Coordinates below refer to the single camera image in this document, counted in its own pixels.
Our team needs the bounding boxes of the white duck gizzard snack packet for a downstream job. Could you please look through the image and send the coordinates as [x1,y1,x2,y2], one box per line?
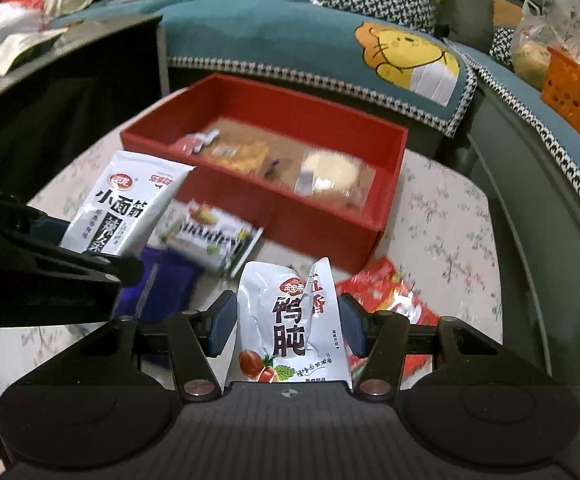
[227,258,352,385]

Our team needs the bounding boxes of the round bread in clear wrap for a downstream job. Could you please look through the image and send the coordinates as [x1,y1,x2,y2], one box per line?
[293,148,377,211]

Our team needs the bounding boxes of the clear plastic bag with fruit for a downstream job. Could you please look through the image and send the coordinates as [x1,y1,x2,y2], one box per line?
[510,0,580,90]

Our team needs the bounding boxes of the green white Kaprons wafer pack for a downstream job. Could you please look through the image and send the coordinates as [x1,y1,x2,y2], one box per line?
[160,200,264,278]

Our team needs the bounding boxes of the small red white packet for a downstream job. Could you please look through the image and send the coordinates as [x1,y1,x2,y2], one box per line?
[168,129,220,155]

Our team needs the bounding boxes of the blue wafer biscuit packet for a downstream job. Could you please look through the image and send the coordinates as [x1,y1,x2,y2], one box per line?
[112,247,203,324]

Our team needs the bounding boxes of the teal side sofa cover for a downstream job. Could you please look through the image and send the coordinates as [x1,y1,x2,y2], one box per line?
[445,39,580,200]

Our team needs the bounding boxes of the red printed snack packet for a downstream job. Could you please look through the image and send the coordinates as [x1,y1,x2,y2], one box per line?
[335,257,438,384]

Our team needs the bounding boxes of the white plastic bag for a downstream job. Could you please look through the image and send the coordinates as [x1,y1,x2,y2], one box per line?
[0,0,66,77]

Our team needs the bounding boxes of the golden pastry in clear wrap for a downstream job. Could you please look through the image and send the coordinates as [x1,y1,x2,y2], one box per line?
[200,134,270,174]

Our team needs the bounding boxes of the white noodle gluten snack packet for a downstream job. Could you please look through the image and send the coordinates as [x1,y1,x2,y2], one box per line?
[60,151,193,256]

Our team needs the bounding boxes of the teal lion sofa cover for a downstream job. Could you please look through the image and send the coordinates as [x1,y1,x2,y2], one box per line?
[51,0,477,136]

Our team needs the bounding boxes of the red rectangular storage box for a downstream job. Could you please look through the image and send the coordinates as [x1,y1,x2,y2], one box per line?
[121,75,408,273]

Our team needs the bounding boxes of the green sofa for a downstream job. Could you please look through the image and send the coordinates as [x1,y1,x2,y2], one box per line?
[168,0,580,382]

